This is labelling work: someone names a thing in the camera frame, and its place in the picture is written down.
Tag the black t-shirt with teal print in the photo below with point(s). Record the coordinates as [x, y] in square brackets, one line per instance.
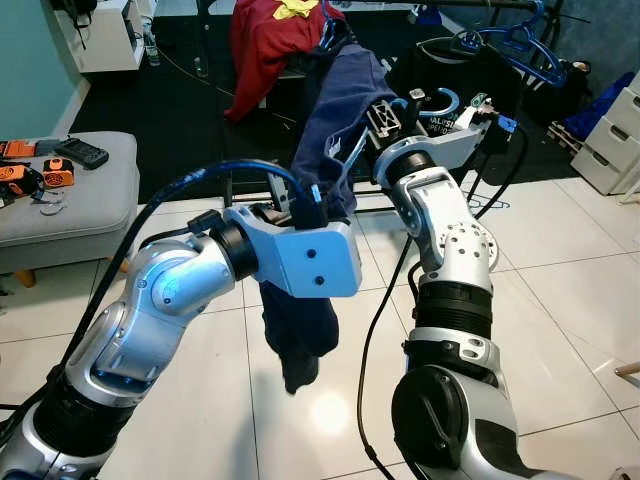
[450, 70]

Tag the grey upholstered ottoman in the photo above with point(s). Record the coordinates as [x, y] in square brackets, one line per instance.
[80, 215]

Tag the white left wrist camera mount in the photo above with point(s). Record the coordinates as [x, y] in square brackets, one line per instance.
[310, 260]

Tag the clear plastic bottle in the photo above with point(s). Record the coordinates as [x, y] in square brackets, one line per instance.
[151, 50]

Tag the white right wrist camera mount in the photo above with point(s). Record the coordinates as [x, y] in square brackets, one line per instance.
[450, 145]

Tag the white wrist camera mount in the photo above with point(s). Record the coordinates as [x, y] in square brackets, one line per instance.
[450, 145]
[310, 260]

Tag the white side cabinet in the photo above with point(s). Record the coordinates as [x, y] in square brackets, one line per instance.
[110, 40]

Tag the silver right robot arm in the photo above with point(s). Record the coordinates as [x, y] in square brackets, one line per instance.
[455, 245]

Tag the blue plastic hanger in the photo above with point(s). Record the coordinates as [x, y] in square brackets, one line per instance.
[452, 103]
[495, 42]
[545, 70]
[330, 28]

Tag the blue cloth bundle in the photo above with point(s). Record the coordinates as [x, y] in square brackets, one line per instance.
[600, 100]

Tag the navy blue garment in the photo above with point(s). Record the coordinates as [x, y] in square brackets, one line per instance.
[330, 110]

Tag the black clothes rack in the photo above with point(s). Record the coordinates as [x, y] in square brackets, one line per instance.
[250, 190]

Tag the red shirt with yellow print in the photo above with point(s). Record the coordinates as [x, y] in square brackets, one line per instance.
[270, 50]

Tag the orange black battery pack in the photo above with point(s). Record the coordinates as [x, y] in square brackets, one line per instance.
[15, 149]
[57, 172]
[18, 180]

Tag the plastic drawer unit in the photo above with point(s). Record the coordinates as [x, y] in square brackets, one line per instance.
[610, 160]

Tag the black remote control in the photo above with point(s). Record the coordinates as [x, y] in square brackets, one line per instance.
[80, 152]

